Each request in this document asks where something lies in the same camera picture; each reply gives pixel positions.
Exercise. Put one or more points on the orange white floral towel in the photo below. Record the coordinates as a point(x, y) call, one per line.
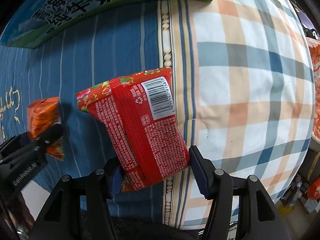
point(314, 48)

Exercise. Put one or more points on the blue striped bed cover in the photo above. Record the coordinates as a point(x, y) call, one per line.
point(116, 43)

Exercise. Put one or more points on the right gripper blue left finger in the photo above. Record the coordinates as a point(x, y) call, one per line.
point(116, 180)

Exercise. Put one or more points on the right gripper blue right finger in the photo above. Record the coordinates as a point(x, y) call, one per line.
point(203, 172)

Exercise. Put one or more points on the plaid checked bed cover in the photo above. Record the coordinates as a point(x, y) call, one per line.
point(242, 83)

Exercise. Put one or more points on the red snack packet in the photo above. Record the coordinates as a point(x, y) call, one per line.
point(139, 115)

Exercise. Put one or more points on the open cardboard milk box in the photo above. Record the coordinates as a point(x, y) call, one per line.
point(107, 5)

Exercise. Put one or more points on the orange snack packet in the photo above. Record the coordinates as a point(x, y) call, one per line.
point(42, 114)

